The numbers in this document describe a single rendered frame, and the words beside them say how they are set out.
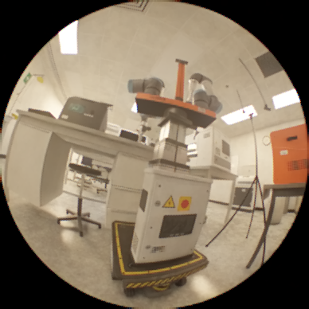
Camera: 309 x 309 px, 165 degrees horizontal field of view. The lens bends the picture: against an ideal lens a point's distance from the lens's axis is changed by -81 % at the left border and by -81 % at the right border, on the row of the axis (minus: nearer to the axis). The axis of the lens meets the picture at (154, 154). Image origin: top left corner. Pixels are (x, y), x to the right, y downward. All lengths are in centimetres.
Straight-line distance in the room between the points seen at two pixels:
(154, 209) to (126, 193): 49
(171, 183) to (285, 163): 89
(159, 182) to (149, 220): 13
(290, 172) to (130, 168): 124
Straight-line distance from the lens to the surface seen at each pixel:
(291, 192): 98
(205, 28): 218
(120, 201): 83
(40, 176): 99
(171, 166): 50
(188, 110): 67
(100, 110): 95
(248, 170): 414
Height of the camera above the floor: 67
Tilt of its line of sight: 12 degrees up
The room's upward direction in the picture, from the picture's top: 11 degrees clockwise
